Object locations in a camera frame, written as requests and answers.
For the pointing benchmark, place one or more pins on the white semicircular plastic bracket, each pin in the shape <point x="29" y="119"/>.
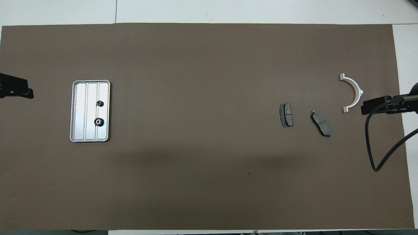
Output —
<point x="357" y="89"/>

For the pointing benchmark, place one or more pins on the silver metal tray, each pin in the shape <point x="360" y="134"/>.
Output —
<point x="81" y="111"/>

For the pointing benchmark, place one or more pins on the long dark grey brake pad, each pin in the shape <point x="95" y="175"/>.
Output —
<point x="321" y="124"/>

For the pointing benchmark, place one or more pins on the brown table mat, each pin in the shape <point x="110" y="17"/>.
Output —
<point x="196" y="163"/>

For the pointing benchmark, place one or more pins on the large black bearing gear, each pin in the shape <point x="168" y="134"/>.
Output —
<point x="98" y="122"/>

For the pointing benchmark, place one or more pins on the short dark grey brake pad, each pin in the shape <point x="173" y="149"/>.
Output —
<point x="286" y="115"/>

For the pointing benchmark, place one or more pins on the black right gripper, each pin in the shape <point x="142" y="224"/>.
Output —
<point x="415" y="91"/>

